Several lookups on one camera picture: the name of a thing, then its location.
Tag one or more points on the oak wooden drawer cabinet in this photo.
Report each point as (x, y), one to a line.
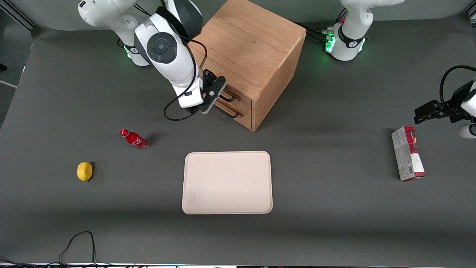
(253, 41)

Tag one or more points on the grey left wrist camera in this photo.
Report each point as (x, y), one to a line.
(466, 132)

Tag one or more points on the grey and red carton box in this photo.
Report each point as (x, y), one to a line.
(407, 152)

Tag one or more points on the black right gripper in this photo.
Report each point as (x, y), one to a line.
(207, 78)

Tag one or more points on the beige rectangular tray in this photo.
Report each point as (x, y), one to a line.
(227, 182)

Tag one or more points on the yellow lemon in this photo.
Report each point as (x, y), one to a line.
(84, 171)

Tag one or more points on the red soda bottle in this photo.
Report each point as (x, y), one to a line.
(134, 140)

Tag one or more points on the black frame strut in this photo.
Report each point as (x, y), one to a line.
(22, 16)
(472, 15)

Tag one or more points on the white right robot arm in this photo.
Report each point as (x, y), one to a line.
(167, 63)

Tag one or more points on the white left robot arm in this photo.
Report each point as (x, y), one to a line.
(351, 41)

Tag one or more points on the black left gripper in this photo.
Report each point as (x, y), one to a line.
(456, 108)

